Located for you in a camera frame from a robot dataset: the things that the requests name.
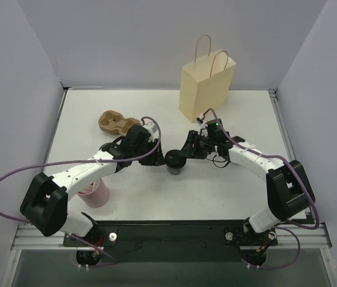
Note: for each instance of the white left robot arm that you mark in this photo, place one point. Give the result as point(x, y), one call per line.
point(45, 204)

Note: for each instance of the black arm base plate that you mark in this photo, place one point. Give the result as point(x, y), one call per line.
point(172, 241)

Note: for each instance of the pink straw holder cup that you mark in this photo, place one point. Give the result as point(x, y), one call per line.
point(95, 195)

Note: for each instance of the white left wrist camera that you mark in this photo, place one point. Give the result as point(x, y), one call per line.
point(151, 127)

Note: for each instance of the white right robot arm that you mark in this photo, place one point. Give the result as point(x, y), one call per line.
point(288, 190)

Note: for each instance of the beige paper bag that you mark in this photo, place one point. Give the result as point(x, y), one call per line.
point(205, 83)

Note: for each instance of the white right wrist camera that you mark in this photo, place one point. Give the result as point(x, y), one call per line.
point(201, 120)

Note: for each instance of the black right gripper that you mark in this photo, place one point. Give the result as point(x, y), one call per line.
point(192, 145)

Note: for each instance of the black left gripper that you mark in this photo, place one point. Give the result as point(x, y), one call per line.
point(152, 152)

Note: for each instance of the dark plastic cup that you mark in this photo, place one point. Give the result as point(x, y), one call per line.
point(105, 147)
point(175, 169)

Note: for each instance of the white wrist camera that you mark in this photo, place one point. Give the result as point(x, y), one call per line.
point(151, 127)
point(201, 120)

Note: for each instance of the brown cardboard cup carrier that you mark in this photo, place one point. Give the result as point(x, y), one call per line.
point(114, 123)

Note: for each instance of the black cup lid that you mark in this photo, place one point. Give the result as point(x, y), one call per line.
point(174, 159)

